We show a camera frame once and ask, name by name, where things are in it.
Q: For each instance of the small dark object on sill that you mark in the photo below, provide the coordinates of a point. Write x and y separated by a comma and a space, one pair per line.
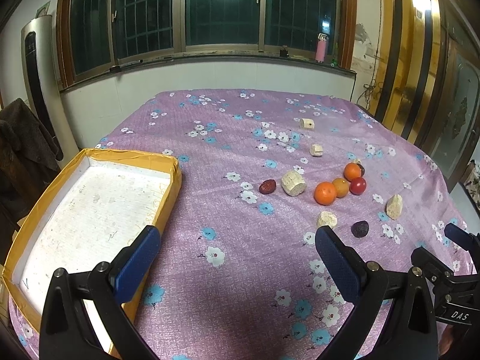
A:
283, 52

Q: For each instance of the pink water bottle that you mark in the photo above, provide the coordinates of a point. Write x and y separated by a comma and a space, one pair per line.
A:
321, 47

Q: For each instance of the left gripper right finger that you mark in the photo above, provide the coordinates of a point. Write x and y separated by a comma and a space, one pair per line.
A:
409, 330

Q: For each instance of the large beige yam chunk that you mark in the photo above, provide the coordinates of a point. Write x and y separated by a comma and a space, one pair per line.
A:
293, 183

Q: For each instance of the dark purple fruit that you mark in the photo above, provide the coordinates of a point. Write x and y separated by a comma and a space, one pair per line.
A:
360, 229

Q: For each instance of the right hand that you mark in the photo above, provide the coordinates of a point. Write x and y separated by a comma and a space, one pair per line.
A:
446, 340

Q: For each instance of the pale yam chunk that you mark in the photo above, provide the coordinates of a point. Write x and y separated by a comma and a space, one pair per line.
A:
394, 207

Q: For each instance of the dark red jujube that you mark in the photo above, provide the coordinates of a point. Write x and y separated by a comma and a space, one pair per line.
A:
267, 186

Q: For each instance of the white foam tray yellow tape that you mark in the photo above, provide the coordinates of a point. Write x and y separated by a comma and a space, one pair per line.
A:
96, 206

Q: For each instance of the bright orange tangerine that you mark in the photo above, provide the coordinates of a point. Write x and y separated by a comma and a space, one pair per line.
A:
325, 193
352, 171

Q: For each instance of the standing air conditioner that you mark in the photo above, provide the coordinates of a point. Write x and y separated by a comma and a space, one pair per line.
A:
41, 85

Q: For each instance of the small beige cube near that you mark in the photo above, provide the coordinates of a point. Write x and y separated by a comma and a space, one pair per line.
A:
316, 150

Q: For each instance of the dark jacket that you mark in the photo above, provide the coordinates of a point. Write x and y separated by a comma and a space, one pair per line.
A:
28, 162

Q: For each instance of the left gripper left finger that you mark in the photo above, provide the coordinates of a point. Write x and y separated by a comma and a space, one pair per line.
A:
66, 330

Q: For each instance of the purple floral tablecloth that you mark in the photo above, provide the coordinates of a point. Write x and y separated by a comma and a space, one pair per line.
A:
238, 275

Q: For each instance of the small beige cube far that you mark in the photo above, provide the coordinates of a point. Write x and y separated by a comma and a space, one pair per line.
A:
306, 123

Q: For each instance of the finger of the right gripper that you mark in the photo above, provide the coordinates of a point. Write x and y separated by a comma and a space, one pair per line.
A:
467, 241
433, 269

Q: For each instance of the small beige cube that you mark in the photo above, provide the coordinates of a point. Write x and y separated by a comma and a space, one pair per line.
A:
316, 150
306, 123

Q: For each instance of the yellowish orange tangerine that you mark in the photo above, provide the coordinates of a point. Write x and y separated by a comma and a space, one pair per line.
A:
342, 187

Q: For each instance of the window with wooden frame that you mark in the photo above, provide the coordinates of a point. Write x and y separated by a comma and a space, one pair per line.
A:
95, 37

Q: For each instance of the red cherry tomato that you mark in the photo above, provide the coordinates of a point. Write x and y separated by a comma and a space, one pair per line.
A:
358, 186

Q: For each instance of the dark brown chestnut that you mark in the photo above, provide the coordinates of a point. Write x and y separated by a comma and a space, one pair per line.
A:
362, 169

